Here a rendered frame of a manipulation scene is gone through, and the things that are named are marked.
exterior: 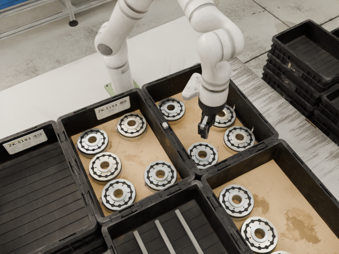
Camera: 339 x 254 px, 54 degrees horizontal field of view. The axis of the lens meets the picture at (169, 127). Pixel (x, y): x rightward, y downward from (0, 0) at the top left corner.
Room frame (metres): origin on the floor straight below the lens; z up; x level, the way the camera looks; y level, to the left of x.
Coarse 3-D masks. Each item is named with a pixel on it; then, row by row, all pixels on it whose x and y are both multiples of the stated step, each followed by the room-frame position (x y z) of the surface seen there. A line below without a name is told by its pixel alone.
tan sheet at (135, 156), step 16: (96, 128) 0.69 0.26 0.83; (112, 128) 0.69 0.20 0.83; (112, 144) 0.63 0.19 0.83; (128, 144) 0.62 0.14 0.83; (144, 144) 0.62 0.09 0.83; (128, 160) 0.56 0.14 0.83; (144, 160) 0.56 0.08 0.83; (128, 176) 0.50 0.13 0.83; (160, 176) 0.50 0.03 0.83; (96, 192) 0.45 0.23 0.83; (144, 192) 0.45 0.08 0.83
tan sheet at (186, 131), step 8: (176, 96) 0.84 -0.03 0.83; (184, 104) 0.80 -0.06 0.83; (192, 104) 0.80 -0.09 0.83; (192, 112) 0.76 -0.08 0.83; (200, 112) 0.76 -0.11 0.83; (184, 120) 0.72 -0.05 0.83; (192, 120) 0.72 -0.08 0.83; (200, 120) 0.72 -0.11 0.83; (176, 128) 0.69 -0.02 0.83; (184, 128) 0.69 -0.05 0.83; (192, 128) 0.69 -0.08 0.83; (184, 136) 0.66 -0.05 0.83; (192, 136) 0.66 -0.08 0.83; (208, 136) 0.66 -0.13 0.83; (216, 136) 0.66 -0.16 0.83; (184, 144) 0.62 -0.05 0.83; (192, 144) 0.62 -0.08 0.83; (216, 144) 0.62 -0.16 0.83; (224, 152) 0.59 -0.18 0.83
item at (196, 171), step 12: (180, 72) 0.87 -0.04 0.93; (144, 84) 0.81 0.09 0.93; (240, 96) 0.75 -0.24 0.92; (156, 108) 0.70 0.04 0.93; (252, 108) 0.70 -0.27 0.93; (264, 120) 0.65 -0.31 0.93; (276, 132) 0.60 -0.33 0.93; (180, 144) 0.56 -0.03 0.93; (264, 144) 0.56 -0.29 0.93; (240, 156) 0.51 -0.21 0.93; (192, 168) 0.48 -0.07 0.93
